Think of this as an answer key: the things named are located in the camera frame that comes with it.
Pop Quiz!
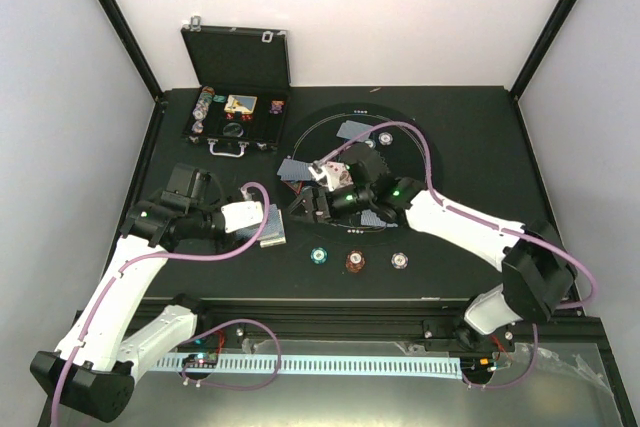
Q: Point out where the orange poker chip stack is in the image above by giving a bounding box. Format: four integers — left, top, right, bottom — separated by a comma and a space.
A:
345, 250, 366, 273

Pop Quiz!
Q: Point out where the blue cards top seat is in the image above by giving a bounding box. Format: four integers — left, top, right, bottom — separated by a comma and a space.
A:
336, 120, 371, 140

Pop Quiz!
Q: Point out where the white slotted cable duct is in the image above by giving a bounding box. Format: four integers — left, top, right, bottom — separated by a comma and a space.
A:
151, 353, 462, 380

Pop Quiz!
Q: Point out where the card pack in case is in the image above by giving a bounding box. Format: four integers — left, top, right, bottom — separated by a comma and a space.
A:
224, 94, 258, 115

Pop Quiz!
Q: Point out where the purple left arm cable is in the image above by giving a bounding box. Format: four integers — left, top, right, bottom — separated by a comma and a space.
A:
49, 181, 281, 427

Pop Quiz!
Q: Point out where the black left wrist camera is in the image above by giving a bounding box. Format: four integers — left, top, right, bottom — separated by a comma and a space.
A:
161, 163, 214, 211

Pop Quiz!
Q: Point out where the chip row in case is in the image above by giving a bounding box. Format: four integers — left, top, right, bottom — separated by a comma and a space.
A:
191, 87, 215, 134

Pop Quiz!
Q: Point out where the blue playing card deck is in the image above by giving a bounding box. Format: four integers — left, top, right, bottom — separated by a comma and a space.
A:
236, 204, 286, 248

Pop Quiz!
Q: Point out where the green poker chip stack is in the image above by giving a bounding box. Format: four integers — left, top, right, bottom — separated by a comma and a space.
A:
310, 247, 328, 265

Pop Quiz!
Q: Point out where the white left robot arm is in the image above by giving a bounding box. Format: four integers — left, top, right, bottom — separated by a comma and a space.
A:
30, 198, 269, 425

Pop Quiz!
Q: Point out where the round black poker mat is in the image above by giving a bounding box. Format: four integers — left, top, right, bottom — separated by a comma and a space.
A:
274, 102, 425, 248

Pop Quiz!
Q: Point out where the blue cards seat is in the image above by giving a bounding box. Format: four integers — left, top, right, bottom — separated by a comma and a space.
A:
360, 210, 387, 228
336, 120, 371, 140

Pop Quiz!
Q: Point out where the blue card seat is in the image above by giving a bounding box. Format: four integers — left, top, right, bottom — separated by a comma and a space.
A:
276, 158, 314, 182

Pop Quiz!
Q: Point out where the blue cards bottom seat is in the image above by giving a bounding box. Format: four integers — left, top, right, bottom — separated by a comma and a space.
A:
360, 210, 387, 228

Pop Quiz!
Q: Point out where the black poker chip case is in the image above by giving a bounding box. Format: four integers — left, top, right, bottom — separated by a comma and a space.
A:
181, 15, 291, 158

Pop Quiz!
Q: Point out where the red triangle marker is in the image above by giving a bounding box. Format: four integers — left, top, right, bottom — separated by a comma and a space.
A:
284, 181, 303, 195

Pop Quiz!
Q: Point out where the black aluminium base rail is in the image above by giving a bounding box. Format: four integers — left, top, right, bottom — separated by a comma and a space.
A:
177, 295, 610, 355

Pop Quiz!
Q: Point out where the blue white poker chip stack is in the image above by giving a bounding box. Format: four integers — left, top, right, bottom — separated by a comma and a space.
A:
391, 252, 408, 269

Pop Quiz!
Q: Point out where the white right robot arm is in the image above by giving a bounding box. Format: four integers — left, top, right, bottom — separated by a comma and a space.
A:
280, 178, 576, 350

